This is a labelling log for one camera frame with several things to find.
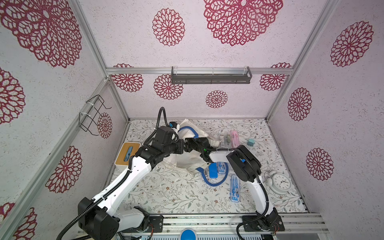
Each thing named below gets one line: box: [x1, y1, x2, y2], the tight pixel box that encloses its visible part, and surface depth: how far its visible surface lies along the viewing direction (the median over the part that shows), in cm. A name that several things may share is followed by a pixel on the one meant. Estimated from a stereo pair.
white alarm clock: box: [263, 170, 293, 195], surface depth 85 cm
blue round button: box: [181, 229, 197, 240], surface depth 70 cm
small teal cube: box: [247, 138, 255, 147], surface depth 108 cm
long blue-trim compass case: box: [230, 175, 241, 203], surface depth 85 cm
